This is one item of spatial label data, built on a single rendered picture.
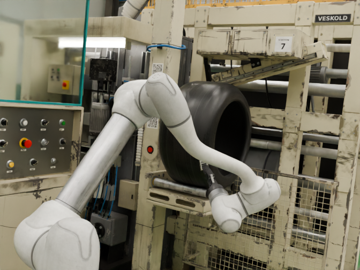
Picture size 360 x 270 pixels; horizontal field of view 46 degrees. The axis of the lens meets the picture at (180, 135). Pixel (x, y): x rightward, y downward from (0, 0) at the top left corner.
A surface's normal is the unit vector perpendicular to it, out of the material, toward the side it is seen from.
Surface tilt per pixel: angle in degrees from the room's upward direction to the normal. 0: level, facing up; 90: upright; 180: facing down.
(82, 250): 72
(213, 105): 63
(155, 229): 90
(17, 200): 90
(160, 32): 90
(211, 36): 90
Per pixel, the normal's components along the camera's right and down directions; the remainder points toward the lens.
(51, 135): 0.83, 0.12
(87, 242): 0.71, -0.26
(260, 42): -0.55, 0.01
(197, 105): -0.40, -0.54
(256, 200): 0.06, 0.32
